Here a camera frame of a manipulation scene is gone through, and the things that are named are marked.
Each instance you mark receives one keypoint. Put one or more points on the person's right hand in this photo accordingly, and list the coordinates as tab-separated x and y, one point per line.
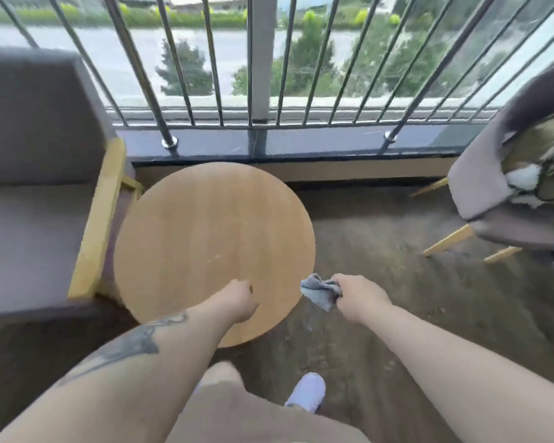
360	297

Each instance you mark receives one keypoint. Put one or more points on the person's left hand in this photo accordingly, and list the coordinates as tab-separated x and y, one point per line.
238	302

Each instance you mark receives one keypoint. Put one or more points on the person's right fingers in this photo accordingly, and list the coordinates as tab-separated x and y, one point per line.
339	290

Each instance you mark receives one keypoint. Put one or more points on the person's left fingers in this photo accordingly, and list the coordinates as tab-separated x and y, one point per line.
247	288

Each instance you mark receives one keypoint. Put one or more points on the grey cleaning cloth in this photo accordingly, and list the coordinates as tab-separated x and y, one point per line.
321	291

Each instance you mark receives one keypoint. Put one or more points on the person's right forearm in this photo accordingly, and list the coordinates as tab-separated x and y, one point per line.
475	364

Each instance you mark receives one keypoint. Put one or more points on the person's left forearm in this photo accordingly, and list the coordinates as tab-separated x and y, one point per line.
134	369

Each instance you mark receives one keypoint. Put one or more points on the round wooden side table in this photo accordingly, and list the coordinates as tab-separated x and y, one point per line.
212	249

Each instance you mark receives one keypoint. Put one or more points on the white shoe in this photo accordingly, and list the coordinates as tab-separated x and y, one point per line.
307	392

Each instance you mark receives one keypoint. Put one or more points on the person's beige trouser leg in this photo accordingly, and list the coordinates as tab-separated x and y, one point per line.
249	410

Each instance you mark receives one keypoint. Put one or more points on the grey chair with wooden legs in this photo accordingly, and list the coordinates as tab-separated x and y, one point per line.
503	179

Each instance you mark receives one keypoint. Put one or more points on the metal balcony railing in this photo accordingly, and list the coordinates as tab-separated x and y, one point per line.
258	64

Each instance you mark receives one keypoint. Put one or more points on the grey armchair with wooden arms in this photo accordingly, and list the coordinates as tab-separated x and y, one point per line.
41	189

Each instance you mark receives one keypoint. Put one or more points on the patterned brown white cushion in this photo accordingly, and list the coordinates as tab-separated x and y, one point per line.
542	161

